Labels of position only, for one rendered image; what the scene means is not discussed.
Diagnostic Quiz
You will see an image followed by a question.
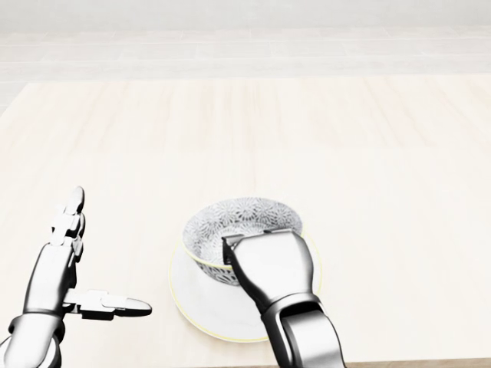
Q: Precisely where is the white plate with yellow rim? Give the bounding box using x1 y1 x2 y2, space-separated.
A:
169 229 323 343

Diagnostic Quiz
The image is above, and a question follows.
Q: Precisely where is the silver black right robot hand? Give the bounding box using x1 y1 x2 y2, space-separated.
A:
221 228 322 312

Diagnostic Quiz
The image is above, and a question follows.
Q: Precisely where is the black white patterned bowl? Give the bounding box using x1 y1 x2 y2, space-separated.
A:
182 196 304 288

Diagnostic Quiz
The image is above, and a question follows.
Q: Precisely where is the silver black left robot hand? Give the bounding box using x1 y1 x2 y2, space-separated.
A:
21 186 153 321

